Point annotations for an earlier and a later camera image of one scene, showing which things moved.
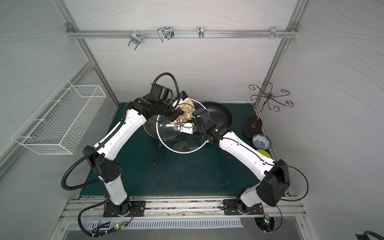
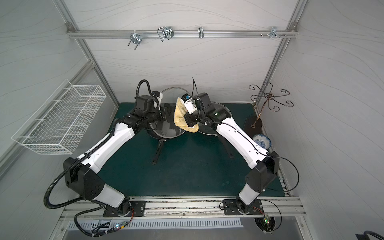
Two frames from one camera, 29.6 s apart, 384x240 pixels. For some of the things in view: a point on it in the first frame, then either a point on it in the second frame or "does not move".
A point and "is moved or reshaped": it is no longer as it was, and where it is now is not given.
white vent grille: x=113 y=226 does not move
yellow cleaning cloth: x=188 y=109 is moved or reshaped
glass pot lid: x=178 y=141 → x=212 y=128
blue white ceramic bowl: x=261 y=142 does not move
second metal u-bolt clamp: x=167 y=32 does not move
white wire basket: x=59 y=126 does not move
